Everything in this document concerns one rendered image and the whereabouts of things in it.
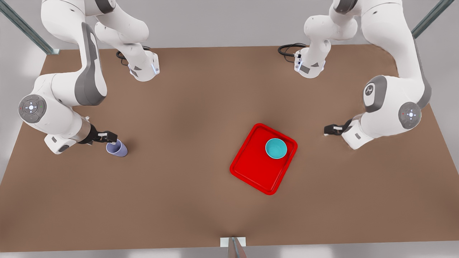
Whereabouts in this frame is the red tray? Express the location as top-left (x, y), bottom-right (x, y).
top-left (229, 123), bottom-right (298, 196)

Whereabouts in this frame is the black cable loop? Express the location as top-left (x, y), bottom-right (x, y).
top-left (278, 43), bottom-right (308, 58)
top-left (116, 46), bottom-right (152, 66)

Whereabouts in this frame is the teal bowl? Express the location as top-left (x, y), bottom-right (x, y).
top-left (265, 138), bottom-right (288, 160)

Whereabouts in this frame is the lavender cup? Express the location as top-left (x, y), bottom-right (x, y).
top-left (106, 140), bottom-right (128, 157)

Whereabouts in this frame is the silver frame post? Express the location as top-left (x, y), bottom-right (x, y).
top-left (220, 236), bottom-right (247, 258)
top-left (0, 0), bottom-right (60, 55)
top-left (411, 0), bottom-right (455, 39)

